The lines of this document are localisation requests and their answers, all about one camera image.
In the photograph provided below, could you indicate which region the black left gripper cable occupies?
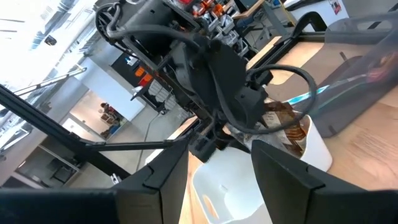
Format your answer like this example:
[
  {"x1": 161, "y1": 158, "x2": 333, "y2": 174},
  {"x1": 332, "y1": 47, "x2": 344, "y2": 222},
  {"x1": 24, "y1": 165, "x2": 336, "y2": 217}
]
[{"x1": 214, "y1": 63, "x2": 318, "y2": 135}]

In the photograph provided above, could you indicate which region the grey plastic holder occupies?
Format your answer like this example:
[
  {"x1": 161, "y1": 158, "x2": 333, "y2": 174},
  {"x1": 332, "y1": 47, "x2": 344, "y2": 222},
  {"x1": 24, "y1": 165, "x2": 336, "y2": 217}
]
[{"x1": 306, "y1": 12, "x2": 398, "y2": 138}]

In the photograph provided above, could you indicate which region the white plastic bin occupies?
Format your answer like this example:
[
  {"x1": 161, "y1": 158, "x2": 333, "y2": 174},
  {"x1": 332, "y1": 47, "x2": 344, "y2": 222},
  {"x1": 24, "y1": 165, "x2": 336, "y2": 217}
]
[{"x1": 191, "y1": 114, "x2": 333, "y2": 224}]

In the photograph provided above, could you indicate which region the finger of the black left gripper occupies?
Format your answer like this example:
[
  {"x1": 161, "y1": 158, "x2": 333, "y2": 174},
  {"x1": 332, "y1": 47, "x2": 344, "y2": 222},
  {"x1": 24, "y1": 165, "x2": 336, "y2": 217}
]
[
  {"x1": 188, "y1": 123, "x2": 219, "y2": 163},
  {"x1": 234, "y1": 86, "x2": 268, "y2": 127}
]

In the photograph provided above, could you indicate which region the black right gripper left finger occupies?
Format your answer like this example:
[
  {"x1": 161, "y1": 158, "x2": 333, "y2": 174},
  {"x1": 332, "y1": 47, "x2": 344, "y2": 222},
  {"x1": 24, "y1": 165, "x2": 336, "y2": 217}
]
[{"x1": 0, "y1": 139, "x2": 190, "y2": 224}]

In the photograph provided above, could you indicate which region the shelf with storage bins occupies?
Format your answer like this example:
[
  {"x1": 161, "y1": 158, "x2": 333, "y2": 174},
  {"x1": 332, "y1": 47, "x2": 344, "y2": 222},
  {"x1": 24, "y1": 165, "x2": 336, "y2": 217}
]
[{"x1": 111, "y1": 0, "x2": 249, "y2": 113}]

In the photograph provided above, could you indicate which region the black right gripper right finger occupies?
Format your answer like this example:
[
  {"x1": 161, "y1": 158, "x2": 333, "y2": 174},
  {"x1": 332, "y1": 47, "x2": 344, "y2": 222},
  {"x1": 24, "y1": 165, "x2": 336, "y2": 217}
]
[{"x1": 251, "y1": 139, "x2": 398, "y2": 224}]

